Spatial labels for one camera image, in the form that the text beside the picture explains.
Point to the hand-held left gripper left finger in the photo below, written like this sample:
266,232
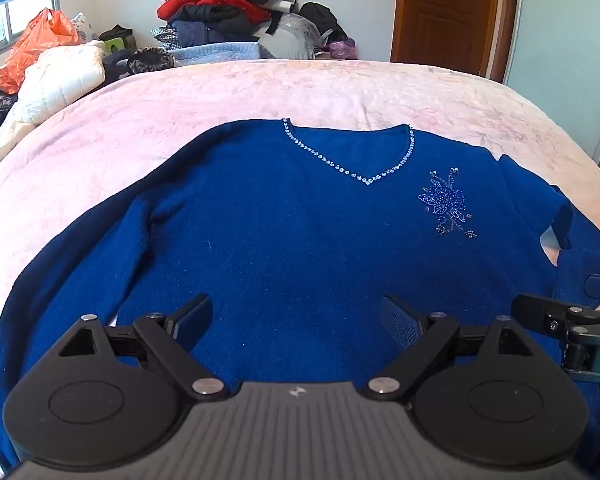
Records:
192,317

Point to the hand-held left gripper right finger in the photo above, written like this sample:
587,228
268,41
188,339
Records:
397,325

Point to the blue beaded sweater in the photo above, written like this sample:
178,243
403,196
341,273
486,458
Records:
280,235

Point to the pile of dark clothes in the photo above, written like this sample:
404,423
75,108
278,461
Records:
220,25

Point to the pink bed blanket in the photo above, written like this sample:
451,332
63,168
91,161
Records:
130,110

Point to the white wardrobe sliding door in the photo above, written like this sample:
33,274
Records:
565,50

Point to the leopard print furry hat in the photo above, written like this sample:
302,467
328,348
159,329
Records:
150,60

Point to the light blue towel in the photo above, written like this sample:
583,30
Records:
220,52

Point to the white quilted jacket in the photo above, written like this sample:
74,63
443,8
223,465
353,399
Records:
55,75

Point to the purple bag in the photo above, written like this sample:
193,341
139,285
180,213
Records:
342,50

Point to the green and black bag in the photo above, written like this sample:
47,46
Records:
116,37

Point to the clear plastic bag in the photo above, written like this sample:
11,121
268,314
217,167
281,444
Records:
295,35

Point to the brown wooden door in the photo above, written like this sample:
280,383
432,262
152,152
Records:
445,15

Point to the white floral bag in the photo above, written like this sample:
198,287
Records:
84,25

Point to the orange plastic bag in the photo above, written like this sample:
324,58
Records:
35,45

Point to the window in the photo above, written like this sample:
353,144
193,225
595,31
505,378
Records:
15,25

